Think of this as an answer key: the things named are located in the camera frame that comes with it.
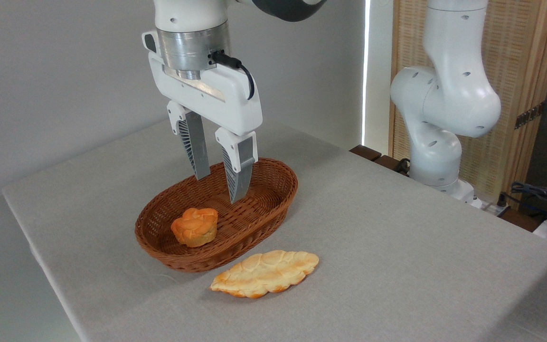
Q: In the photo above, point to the grey tablecloth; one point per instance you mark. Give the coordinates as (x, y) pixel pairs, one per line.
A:
(397, 261)

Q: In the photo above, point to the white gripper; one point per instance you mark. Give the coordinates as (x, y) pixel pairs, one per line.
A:
(216, 102)

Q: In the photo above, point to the brown wicker basket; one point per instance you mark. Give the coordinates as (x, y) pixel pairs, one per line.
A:
(254, 213)

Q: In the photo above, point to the round orange bread roll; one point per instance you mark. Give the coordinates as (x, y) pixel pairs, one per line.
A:
(195, 228)

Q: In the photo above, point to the wooden woven folding screen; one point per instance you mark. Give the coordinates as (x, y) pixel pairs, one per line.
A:
(515, 57)

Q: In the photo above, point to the black screen hinge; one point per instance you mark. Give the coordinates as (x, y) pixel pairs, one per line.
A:
(529, 116)

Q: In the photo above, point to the white power strip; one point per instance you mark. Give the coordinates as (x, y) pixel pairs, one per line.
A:
(494, 208)

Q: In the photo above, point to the long flat braided bread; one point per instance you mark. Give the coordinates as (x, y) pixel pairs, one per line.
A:
(264, 273)

